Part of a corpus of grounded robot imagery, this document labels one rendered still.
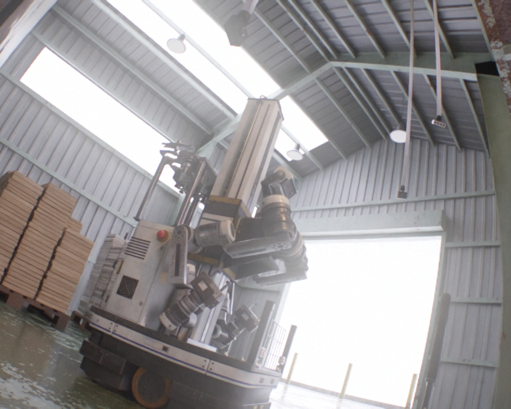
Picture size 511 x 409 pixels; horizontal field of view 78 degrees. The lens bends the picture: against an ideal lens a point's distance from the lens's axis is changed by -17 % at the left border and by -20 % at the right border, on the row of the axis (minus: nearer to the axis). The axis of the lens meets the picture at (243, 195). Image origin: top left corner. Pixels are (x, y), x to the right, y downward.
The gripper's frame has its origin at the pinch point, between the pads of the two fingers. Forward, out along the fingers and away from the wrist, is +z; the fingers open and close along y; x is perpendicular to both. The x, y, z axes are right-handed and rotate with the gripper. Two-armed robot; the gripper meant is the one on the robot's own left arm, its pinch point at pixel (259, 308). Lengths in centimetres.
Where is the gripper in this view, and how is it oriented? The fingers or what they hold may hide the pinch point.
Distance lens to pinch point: 203.6
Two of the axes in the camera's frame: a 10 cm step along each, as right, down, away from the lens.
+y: 6.2, 6.5, -4.5
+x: -2.4, -3.9, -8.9
